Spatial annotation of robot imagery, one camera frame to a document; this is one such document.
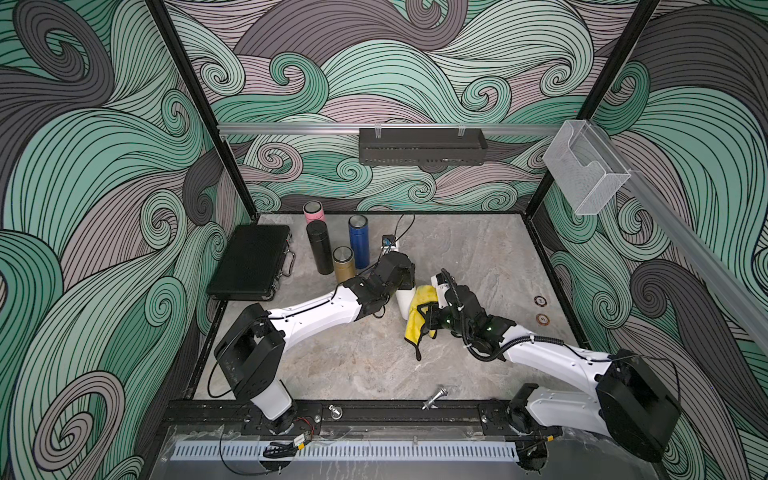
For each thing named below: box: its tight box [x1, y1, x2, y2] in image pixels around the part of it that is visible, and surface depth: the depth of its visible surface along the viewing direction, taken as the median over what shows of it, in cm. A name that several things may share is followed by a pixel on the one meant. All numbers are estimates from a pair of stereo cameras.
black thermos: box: [306, 220, 334, 275], surface depth 90 cm
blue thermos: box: [348, 214, 370, 269], surface depth 94 cm
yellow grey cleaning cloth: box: [404, 285, 439, 361], surface depth 82 cm
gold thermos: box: [332, 245, 357, 283], surface depth 83 cm
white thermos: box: [395, 286, 417, 320], surface depth 85 cm
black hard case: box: [206, 224, 296, 300], surface depth 101 cm
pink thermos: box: [302, 200, 326, 224], surface depth 94 cm
